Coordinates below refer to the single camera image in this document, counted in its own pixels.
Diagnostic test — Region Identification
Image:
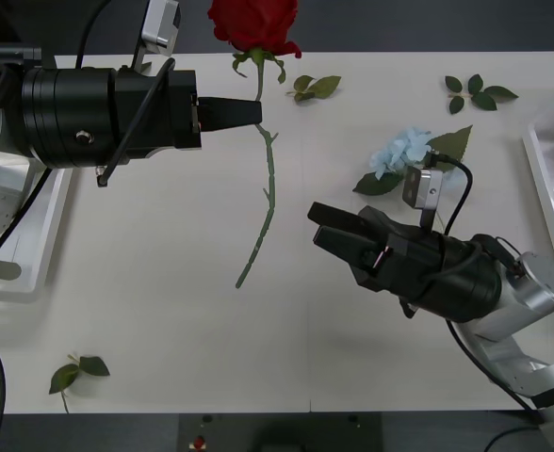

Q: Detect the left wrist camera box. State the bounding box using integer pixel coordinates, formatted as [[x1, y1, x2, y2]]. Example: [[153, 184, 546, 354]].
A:
[[132, 0, 183, 74]]

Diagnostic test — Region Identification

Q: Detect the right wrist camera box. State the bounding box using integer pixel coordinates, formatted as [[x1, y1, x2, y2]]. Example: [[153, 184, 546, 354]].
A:
[[401, 164, 447, 232]]

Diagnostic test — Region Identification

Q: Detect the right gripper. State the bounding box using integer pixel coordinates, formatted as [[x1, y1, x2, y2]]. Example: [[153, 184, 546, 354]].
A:
[[306, 202, 448, 299]]

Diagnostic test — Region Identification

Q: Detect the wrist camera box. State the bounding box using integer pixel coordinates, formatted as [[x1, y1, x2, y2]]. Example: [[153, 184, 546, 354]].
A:
[[401, 164, 447, 232], [132, 0, 183, 74]]

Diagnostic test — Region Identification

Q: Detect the shallow white box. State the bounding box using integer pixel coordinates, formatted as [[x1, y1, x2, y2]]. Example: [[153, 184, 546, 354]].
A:
[[0, 167, 74, 303], [521, 89, 554, 269]]

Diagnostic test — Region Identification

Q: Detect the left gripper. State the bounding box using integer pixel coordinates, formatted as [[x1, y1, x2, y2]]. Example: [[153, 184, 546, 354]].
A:
[[114, 64, 264, 164]]

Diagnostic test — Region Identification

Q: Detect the red rose thorny stem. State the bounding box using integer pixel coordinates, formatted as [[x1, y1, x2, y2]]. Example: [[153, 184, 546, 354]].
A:
[[207, 0, 302, 289]]

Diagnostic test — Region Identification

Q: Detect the black floor cable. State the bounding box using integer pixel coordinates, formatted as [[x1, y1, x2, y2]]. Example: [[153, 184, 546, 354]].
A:
[[486, 423, 549, 452]]

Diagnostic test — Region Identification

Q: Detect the dark robot base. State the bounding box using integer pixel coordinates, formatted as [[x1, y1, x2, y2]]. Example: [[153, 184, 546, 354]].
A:
[[177, 412, 384, 452]]

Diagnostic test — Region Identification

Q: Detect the pale blue flower large leaf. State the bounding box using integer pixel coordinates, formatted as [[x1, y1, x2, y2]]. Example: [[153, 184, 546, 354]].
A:
[[351, 124, 475, 198]]

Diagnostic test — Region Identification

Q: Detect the green leaf twig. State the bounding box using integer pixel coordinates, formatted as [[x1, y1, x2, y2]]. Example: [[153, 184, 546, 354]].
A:
[[48, 351, 112, 414], [445, 73, 520, 115], [285, 73, 343, 104]]

